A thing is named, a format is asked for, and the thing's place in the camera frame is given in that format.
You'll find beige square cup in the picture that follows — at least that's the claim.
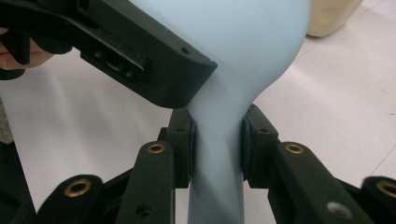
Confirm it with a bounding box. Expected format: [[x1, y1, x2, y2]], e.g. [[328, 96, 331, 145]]
[[306, 0, 364, 38]]

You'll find light blue hairbrush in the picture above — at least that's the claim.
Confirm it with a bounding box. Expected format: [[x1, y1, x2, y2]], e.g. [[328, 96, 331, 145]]
[[129, 0, 312, 224]]

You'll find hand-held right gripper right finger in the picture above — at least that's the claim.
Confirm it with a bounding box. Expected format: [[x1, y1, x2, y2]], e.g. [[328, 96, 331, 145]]
[[241, 104, 282, 190]]

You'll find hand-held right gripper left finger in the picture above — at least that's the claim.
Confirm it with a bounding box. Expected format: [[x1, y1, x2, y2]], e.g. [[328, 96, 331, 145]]
[[157, 106, 197, 190]]

